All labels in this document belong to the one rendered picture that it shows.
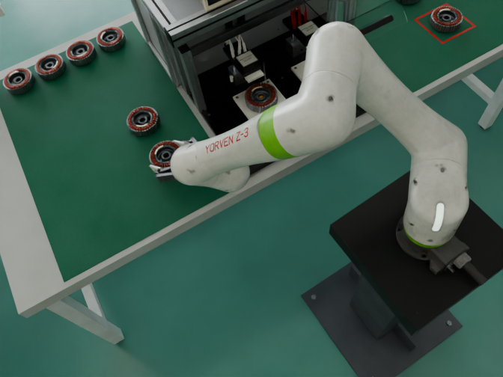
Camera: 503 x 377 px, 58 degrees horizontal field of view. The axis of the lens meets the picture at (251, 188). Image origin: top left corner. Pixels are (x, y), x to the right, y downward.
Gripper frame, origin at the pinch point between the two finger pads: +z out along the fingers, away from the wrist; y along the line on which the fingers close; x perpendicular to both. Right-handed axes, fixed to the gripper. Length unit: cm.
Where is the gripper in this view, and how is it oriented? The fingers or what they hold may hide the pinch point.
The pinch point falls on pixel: (167, 156)
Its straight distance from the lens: 155.6
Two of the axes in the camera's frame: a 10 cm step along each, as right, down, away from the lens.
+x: -4.8, -6.6, -5.7
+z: -6.4, -1.8, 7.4
